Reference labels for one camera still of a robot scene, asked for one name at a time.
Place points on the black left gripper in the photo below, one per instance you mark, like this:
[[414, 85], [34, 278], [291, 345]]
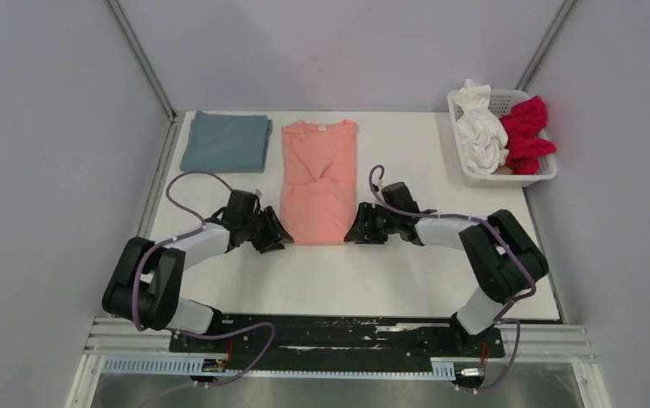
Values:
[[276, 234]]

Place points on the aluminium frame post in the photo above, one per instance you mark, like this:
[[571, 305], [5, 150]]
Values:
[[135, 47], [547, 42]]

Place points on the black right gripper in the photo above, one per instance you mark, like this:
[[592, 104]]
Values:
[[362, 231]]

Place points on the folded blue-grey t shirt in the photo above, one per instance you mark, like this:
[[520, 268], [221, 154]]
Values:
[[220, 143]]

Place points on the crumpled red t shirt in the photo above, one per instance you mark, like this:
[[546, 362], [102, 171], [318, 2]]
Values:
[[523, 125]]

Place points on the slotted white cable duct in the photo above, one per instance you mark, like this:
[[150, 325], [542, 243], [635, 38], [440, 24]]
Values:
[[200, 367]]

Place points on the left aluminium frame post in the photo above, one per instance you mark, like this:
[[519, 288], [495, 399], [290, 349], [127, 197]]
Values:
[[135, 47]]

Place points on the aluminium front rail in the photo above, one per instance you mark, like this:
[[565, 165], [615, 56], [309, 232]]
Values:
[[538, 342]]

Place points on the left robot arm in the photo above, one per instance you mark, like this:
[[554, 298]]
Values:
[[146, 283]]

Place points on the pink t shirt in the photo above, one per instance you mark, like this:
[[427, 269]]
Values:
[[318, 195]]

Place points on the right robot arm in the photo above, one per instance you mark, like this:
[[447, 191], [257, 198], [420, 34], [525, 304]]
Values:
[[505, 261]]

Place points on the right aluminium frame post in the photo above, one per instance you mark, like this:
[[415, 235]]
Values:
[[547, 42]]

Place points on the crumpled white t shirt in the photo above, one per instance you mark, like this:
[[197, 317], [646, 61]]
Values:
[[483, 137]]

